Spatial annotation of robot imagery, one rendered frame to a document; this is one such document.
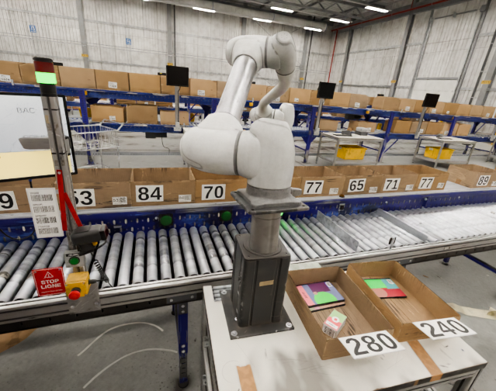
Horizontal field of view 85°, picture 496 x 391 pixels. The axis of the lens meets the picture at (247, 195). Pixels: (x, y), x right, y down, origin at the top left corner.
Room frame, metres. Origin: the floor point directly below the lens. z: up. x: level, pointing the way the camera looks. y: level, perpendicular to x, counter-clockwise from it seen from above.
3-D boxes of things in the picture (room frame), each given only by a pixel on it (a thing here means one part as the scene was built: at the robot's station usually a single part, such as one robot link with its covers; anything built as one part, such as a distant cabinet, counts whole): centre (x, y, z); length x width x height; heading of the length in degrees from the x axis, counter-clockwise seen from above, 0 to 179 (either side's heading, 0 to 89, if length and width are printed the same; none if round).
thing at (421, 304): (1.01, -0.72, 0.80); 0.38 x 0.28 x 0.10; 14
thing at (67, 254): (0.87, 0.65, 0.95); 0.07 x 0.03 x 0.07; 110
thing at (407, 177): (2.40, -1.25, 0.96); 0.39 x 0.29 x 0.17; 110
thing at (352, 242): (1.68, -0.63, 0.76); 0.46 x 0.01 x 0.09; 20
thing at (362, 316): (0.91, -0.40, 0.80); 0.38 x 0.28 x 0.10; 15
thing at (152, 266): (1.26, 0.50, 0.72); 0.52 x 0.05 x 0.05; 20
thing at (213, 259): (1.37, 0.20, 0.72); 0.52 x 0.05 x 0.05; 20
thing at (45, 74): (0.91, 0.67, 1.62); 0.05 x 0.05 x 0.06
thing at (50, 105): (0.90, 0.66, 1.11); 0.12 x 0.05 x 0.88; 110
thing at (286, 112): (1.85, -0.20, 1.48); 0.13 x 0.11 x 0.16; 78
